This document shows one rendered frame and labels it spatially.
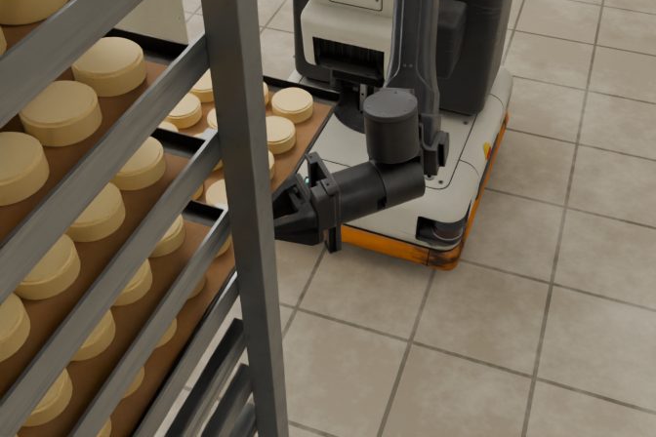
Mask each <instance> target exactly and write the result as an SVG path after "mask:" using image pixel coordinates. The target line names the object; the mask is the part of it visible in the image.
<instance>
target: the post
mask: <svg viewBox="0 0 656 437"><path fill-rule="evenodd" d="M201 7H202V15H203V21H204V29H205V37H206V44H207V52H208V60H209V66H210V74H211V81H212V89H213V97H214V104H215V111H216V118H217V126H218V134H219V141H220V149H221V156H222V163H223V171H224V178H225V193H226V200H227V207H228V214H229V222H230V230H231V237H232V245H233V252H234V259H235V267H236V274H237V282H238V290H239V296H240V304H241V311H242V319H243V327H244V334H245V341H246V349H247V356H248V364H249V371H250V379H251V386H252V393H253V401H254V408H255V416H256V424H257V430H258V437H289V427H288V414H287V400H286V387H285V374H284V360H283V347H282V334H281V320H280V306H279V293H278V280H277V266H276V252H275V240H274V226H273V212H272V200H271V186H270V172H269V159H268V146H267V120H266V107H265V93H264V79H263V66H262V53H261V39H260V26H259V13H258V0H201Z"/></svg>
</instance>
